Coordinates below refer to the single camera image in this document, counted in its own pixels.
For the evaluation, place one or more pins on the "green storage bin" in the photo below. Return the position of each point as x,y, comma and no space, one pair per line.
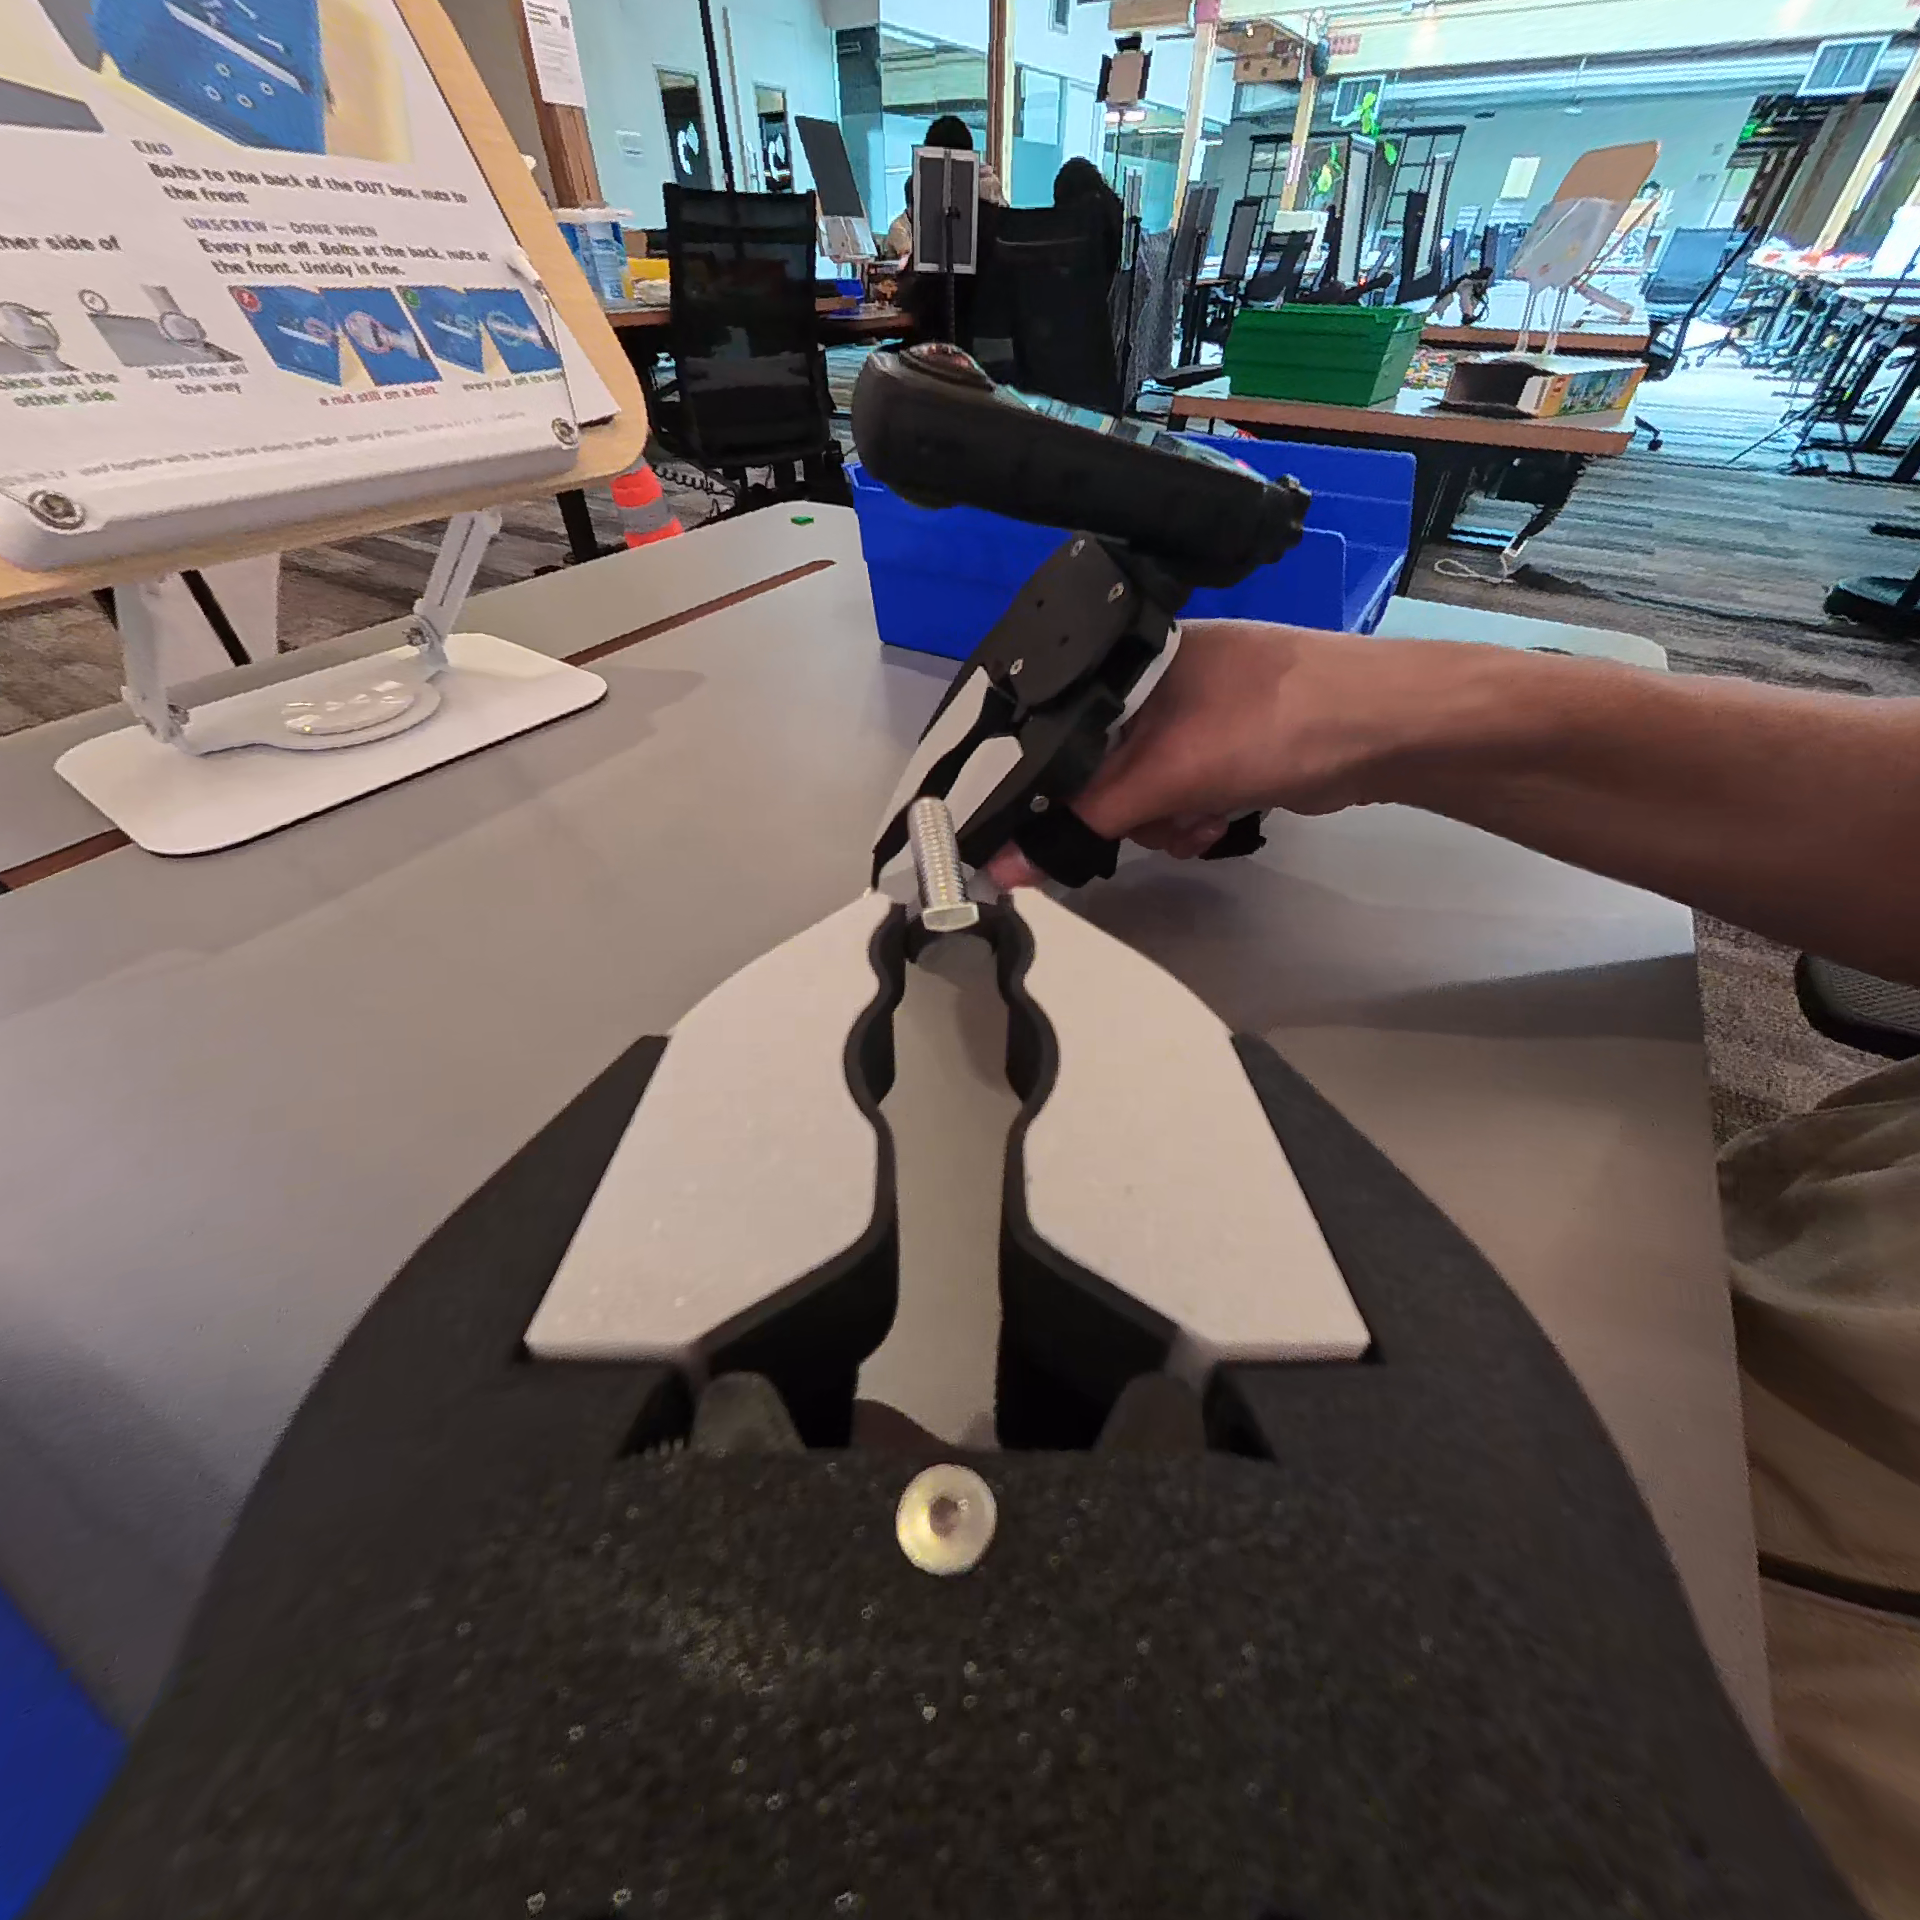
1322,354

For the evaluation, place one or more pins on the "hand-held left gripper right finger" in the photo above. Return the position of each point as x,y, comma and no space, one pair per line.
1187,1201

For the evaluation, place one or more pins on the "blue divided storage bin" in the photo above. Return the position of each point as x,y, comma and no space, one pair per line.
47,1772

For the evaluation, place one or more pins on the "black office chair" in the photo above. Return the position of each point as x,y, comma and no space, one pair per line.
1052,287
751,332

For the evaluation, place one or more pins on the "silver bolt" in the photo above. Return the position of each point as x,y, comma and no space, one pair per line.
942,871

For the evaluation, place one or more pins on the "person's right forearm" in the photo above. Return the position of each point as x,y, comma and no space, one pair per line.
1651,795

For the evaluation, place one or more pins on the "brown wooden table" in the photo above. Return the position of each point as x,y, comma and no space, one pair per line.
1440,427

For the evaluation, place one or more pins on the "white instruction board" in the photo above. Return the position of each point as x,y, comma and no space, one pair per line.
242,210

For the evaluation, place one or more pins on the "person's right hand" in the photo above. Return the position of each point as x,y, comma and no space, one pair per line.
1261,737

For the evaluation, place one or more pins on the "instruction sheet on stand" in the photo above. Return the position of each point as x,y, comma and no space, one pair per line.
603,434

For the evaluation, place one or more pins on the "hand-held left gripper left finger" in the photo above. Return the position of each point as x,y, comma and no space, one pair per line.
707,1201

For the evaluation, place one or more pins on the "white document stand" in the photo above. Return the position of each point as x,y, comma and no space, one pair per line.
482,720

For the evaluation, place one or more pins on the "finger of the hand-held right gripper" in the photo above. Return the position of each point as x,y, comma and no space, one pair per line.
991,786
919,765

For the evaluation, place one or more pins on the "orange striped traffic cone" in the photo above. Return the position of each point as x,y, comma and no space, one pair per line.
646,511

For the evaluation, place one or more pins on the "tan document stand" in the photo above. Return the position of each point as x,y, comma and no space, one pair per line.
1592,227

